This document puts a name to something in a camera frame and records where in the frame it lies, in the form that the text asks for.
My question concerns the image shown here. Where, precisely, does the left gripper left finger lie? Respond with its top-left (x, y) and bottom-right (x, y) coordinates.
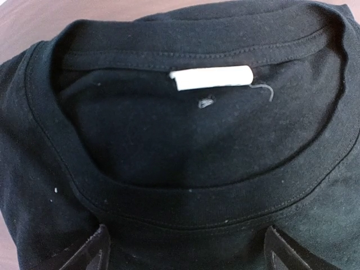
top-left (63, 224), bottom-right (111, 270)

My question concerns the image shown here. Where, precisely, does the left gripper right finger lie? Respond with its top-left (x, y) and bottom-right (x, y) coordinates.
top-left (264, 226), bottom-right (314, 269)

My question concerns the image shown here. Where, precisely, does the black t-shirt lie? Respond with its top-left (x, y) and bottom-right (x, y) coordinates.
top-left (1, 1), bottom-right (359, 269)

